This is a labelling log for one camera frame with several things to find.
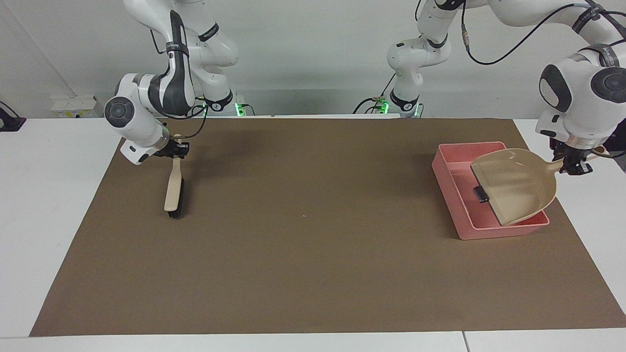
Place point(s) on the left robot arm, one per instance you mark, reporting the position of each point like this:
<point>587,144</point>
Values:
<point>582,88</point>

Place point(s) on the white wall socket box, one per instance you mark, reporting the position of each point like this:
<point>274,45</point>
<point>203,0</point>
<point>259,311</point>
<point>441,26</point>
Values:
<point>76,106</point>

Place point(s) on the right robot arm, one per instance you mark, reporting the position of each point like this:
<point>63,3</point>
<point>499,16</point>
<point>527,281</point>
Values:
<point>137,120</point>

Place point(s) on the beige dustpan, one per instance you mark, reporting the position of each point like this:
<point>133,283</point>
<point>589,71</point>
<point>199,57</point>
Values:
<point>518,186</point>

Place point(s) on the pink plastic bin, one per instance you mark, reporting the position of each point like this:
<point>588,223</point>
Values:
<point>459,215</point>

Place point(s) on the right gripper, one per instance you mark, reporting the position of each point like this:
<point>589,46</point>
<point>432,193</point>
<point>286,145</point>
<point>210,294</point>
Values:
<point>166,149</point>

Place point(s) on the beige brush with black bristles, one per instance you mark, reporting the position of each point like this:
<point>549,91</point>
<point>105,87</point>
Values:
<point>172,188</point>

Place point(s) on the small black electronic part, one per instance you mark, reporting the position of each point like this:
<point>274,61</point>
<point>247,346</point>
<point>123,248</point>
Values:
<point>481,194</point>

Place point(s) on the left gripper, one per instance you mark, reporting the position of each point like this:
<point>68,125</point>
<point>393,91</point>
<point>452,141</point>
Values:
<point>567,152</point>

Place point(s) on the black stand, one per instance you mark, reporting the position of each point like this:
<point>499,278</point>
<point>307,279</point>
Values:
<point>9,121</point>

